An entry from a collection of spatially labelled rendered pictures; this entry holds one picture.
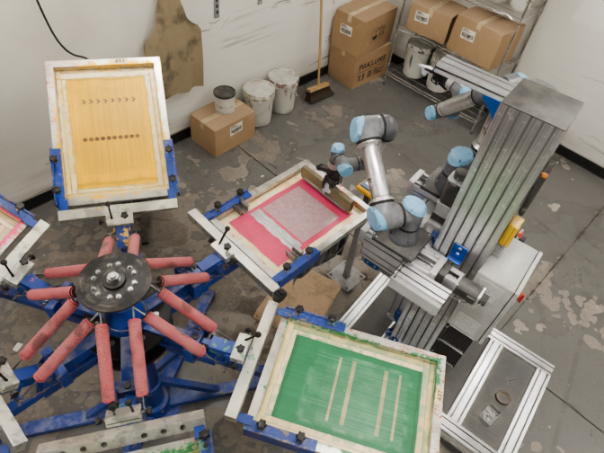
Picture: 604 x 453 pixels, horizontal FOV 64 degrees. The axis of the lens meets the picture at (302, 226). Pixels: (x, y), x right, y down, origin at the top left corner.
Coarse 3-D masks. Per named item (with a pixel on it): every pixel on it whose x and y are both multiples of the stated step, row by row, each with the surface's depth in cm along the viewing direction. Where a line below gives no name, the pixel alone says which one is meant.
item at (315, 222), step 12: (324, 204) 287; (300, 216) 279; (312, 216) 280; (324, 216) 281; (336, 216) 282; (348, 216) 283; (288, 228) 272; (300, 228) 273; (312, 228) 274; (324, 228) 274; (264, 240) 264; (276, 240) 265; (300, 240) 267; (312, 240) 268; (264, 252) 259; (276, 252) 260; (276, 264) 254
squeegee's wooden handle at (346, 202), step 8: (304, 168) 293; (304, 176) 297; (312, 176) 291; (320, 176) 289; (320, 184) 289; (336, 192) 281; (336, 200) 284; (344, 200) 279; (352, 200) 278; (344, 208) 282
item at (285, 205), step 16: (288, 192) 291; (304, 192) 292; (320, 192) 294; (256, 208) 280; (272, 208) 281; (288, 208) 282; (304, 208) 284; (240, 224) 271; (256, 224) 272; (256, 240) 264
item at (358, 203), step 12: (300, 168) 302; (312, 168) 302; (276, 180) 292; (252, 192) 283; (264, 192) 288; (348, 192) 291; (360, 204) 285; (360, 216) 279; (348, 228) 271; (240, 240) 258; (324, 240) 264; (336, 240) 266; (252, 252) 253; (264, 264) 249
